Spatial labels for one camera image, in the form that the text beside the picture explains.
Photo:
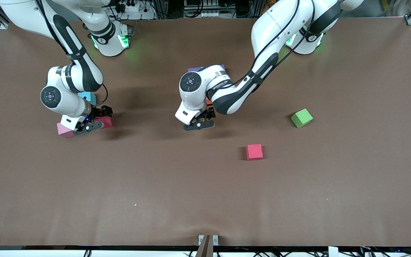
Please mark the orange yellow objects bag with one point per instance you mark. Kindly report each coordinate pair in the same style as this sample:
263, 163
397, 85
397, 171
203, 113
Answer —
267, 4

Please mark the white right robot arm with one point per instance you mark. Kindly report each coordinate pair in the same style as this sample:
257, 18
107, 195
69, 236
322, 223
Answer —
23, 14

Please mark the small white box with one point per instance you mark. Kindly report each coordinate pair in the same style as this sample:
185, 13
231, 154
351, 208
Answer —
333, 252

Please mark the small metal bracket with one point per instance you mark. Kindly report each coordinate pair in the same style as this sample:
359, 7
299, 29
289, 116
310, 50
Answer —
201, 238

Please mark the brown wooden strip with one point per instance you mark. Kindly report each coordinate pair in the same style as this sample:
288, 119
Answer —
205, 250

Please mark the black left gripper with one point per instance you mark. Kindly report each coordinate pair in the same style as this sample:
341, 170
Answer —
208, 114

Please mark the aluminium frame post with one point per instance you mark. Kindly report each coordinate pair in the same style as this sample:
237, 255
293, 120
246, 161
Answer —
256, 7
162, 9

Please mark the red foam cube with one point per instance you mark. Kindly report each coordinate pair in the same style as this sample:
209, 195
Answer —
254, 151
106, 122

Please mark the pink foam cube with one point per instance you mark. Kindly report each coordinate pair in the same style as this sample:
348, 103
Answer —
64, 130

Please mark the cyan foam cube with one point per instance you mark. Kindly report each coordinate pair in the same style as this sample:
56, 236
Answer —
87, 95

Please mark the white power strip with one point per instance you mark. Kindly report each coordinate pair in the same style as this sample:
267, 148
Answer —
134, 7

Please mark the green foam cube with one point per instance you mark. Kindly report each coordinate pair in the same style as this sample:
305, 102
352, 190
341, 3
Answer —
302, 117

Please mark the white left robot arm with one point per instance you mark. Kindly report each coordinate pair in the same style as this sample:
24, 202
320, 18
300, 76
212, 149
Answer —
191, 103

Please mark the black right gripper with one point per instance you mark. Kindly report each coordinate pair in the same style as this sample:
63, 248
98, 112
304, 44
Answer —
101, 111

